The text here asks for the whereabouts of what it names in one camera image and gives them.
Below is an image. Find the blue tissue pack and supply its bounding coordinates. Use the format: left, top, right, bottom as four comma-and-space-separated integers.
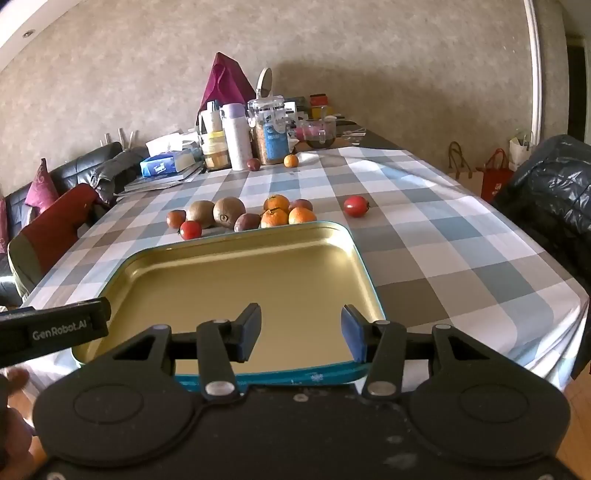
140, 154, 183, 178

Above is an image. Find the orange mandarin with stem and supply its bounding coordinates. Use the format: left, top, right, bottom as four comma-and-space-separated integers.
260, 209, 290, 229

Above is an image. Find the grey jacket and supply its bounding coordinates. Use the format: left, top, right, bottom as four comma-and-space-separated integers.
90, 147, 151, 204

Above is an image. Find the white paper bag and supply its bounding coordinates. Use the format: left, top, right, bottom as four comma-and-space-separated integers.
508, 131, 539, 171

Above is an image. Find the wooden board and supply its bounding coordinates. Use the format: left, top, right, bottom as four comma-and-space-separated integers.
293, 137, 354, 152

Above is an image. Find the brown paper bag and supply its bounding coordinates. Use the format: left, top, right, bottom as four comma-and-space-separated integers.
445, 141, 485, 195

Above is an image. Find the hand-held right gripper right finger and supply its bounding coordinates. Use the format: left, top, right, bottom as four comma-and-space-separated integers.
341, 305, 485, 401

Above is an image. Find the person's left hand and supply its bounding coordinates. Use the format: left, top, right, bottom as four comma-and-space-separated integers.
6, 367, 47, 469

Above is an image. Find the large red tomato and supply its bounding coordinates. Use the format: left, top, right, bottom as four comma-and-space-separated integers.
343, 195, 370, 217

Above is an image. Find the glass jar blue label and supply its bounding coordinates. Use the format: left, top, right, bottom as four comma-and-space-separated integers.
248, 96, 291, 165

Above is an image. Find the round white mirror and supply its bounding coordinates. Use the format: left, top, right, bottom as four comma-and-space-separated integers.
255, 67, 274, 100

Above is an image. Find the red yellow box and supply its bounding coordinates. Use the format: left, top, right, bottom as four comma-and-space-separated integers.
308, 93, 329, 121

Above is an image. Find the checked tablecloth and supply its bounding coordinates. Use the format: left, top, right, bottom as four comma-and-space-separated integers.
21, 147, 591, 384

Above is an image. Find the large brown kiwi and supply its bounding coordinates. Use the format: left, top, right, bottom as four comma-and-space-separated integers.
213, 196, 247, 229

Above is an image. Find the black puffer jacket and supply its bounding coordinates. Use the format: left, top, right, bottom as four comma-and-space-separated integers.
492, 134, 591, 296

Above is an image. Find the white door frame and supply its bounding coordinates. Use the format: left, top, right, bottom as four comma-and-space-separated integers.
524, 0, 543, 144

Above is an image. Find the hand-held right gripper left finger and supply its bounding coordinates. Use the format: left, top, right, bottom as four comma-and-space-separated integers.
111, 302, 263, 401

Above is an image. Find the red paper bag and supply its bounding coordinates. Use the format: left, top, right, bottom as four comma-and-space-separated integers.
475, 148, 515, 202

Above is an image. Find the black leather sofa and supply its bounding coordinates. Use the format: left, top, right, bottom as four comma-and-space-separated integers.
0, 141, 125, 308

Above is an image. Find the glass measuring cup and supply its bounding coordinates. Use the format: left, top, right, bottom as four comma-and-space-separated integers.
298, 117, 340, 149

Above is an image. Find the magenta cushion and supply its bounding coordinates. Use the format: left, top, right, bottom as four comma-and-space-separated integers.
24, 158, 61, 214

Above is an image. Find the white tissue box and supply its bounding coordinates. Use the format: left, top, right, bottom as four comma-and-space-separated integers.
146, 134, 195, 158

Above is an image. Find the white lilac thermos bottle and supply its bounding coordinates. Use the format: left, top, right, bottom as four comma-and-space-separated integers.
220, 103, 254, 171

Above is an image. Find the yellow lid jar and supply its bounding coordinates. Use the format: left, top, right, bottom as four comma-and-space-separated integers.
202, 131, 230, 171

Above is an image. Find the gold metal tray blue rim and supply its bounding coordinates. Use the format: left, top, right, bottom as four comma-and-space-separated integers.
71, 220, 386, 393

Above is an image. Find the magenta gift bag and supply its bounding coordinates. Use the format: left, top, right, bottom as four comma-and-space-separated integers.
198, 52, 257, 125

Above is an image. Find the stack of magazines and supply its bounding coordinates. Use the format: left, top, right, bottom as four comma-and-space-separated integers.
115, 161, 206, 197

